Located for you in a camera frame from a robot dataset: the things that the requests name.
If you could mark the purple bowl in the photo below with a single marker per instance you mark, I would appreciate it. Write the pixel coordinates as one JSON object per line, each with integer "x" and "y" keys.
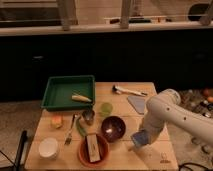
{"x": 113, "y": 128}

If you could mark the wooden block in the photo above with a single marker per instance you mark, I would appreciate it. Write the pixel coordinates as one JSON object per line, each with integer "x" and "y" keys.
{"x": 93, "y": 148}

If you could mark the orange yellow toy fruit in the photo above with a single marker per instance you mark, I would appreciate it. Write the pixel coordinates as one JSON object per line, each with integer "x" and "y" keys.
{"x": 57, "y": 121}

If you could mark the blue sponge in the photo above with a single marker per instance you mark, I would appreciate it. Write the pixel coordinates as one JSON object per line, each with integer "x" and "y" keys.
{"x": 140, "y": 138}

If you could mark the grey folded cloth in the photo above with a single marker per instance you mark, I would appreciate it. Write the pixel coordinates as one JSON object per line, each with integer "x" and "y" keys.
{"x": 138, "y": 103}

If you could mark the white cup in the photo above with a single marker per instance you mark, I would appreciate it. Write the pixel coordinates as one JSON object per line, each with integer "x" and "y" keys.
{"x": 48, "y": 148}

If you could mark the silver fork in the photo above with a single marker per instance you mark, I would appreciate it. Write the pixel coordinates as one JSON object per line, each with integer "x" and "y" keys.
{"x": 69, "y": 133}

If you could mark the yellow corn cob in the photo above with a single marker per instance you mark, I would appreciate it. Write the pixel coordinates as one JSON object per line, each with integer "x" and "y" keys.
{"x": 81, "y": 98}

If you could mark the green pepper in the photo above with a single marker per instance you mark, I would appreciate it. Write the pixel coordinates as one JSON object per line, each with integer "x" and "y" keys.
{"x": 81, "y": 130}

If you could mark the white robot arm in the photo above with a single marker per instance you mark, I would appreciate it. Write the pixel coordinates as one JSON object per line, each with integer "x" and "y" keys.
{"x": 164, "y": 107}

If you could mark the small green cup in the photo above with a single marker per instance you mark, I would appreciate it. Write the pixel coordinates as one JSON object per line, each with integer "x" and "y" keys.
{"x": 106, "y": 109}

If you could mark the green plastic tray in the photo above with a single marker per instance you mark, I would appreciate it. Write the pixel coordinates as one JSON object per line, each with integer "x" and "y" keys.
{"x": 60, "y": 89}

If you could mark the orange terracotta bowl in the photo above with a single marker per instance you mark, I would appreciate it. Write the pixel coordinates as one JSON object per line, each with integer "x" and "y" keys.
{"x": 83, "y": 155}

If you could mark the small metal cup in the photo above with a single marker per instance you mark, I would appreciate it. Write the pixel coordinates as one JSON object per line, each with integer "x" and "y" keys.
{"x": 88, "y": 116}

